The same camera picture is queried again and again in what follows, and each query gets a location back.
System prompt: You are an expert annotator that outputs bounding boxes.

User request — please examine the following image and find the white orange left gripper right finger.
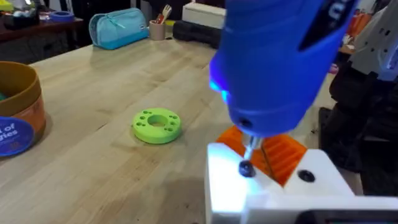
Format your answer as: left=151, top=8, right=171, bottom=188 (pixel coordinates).
left=262, top=133, right=356, bottom=200

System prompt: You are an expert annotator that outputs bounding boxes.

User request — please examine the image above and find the finger of the white orange right gripper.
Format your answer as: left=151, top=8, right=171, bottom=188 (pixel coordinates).
left=346, top=4, right=398, bottom=82

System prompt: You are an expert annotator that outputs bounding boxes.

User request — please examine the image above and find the white orange left gripper left finger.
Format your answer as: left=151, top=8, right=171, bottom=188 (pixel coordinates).
left=204, top=125, right=282, bottom=224

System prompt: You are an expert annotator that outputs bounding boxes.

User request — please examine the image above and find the black screw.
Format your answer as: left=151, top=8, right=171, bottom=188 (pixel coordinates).
left=238, top=159, right=257, bottom=179

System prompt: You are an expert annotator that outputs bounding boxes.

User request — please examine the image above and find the blue electric screwdriver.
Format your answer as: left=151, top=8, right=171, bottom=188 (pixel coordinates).
left=208, top=0, right=360, bottom=163

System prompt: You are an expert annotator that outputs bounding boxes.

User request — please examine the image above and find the green disc with holes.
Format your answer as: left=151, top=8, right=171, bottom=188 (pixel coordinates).
left=131, top=107, right=183, bottom=145

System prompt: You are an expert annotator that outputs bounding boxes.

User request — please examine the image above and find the black case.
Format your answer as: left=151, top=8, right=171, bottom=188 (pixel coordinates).
left=172, top=19, right=222, bottom=50

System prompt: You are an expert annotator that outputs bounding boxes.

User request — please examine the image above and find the beige cup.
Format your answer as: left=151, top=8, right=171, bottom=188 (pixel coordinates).
left=149, top=19, right=167, bottom=41

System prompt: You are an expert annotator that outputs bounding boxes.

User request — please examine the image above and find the white box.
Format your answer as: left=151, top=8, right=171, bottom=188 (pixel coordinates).
left=182, top=1, right=227, bottom=30

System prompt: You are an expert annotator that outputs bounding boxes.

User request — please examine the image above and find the wooden fork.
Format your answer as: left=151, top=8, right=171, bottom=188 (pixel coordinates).
left=160, top=3, right=173, bottom=23

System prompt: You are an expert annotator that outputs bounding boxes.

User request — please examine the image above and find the teal zip bag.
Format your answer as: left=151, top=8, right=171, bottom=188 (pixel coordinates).
left=88, top=7, right=150, bottom=50

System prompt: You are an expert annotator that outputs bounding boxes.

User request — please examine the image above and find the brown toy tub with blue label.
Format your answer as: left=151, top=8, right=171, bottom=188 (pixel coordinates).
left=0, top=60, right=47, bottom=158

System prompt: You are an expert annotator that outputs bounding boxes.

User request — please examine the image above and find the blue tape roll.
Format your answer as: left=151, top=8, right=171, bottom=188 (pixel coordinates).
left=49, top=11, right=76, bottom=23

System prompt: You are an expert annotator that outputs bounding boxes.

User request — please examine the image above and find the dark wooden side table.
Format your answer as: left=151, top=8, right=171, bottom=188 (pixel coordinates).
left=0, top=17, right=85, bottom=65

